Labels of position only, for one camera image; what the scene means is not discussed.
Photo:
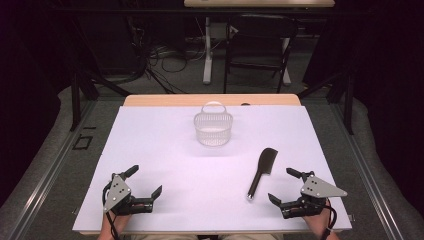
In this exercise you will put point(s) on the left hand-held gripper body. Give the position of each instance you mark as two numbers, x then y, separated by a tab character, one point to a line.
116	195

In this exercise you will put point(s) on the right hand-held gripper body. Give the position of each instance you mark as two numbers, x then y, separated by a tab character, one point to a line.
316	188

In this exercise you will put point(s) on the dark brown comb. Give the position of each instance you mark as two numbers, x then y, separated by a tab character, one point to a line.
265	163

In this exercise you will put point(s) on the white plastic basket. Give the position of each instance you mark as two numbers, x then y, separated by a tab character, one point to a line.
213	133

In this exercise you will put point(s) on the person's left hand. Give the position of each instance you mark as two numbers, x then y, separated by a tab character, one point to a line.
115	226

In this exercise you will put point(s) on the person's right hand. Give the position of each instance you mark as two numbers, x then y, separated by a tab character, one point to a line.
320	226

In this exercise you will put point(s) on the black metal stand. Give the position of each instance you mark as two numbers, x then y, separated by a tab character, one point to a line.
75	100
348	100

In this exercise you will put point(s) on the black folding chair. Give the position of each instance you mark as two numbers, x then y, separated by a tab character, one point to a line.
260	65

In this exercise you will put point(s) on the grey metal stand leg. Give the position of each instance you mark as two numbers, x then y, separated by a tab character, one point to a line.
208	66

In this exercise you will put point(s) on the metal floor rail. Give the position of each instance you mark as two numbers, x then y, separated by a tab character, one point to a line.
50	173
370	186

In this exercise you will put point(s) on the black horizontal frame bar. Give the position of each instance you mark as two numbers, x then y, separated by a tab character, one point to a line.
133	11

